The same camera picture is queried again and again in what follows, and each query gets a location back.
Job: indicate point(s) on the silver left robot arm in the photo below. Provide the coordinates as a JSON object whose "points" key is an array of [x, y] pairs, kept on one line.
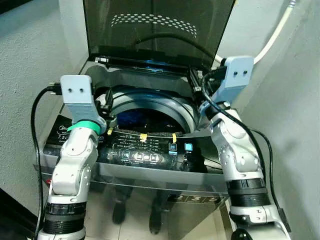
{"points": [[72, 170]]}

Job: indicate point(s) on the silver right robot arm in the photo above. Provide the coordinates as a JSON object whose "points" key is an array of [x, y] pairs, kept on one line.
{"points": [[240, 155]]}

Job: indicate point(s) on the grey top-load washing machine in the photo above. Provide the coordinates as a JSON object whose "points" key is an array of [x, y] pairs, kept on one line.
{"points": [[150, 172]]}

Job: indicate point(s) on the blue garment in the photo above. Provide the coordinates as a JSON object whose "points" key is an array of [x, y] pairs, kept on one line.
{"points": [[135, 118]]}

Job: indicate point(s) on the dark tinted washer lid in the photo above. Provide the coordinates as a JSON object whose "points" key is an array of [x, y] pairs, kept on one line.
{"points": [[155, 45]]}

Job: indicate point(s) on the black number sticker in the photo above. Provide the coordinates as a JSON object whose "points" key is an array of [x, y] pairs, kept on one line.
{"points": [[192, 198]]}

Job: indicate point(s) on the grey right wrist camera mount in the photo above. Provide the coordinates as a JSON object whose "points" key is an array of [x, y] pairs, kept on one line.
{"points": [[236, 75]]}

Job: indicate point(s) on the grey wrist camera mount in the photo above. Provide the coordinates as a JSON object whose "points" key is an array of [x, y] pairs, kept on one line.
{"points": [[236, 75], [77, 97]]}

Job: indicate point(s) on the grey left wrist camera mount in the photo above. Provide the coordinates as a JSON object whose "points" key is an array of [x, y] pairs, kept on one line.
{"points": [[77, 97]]}

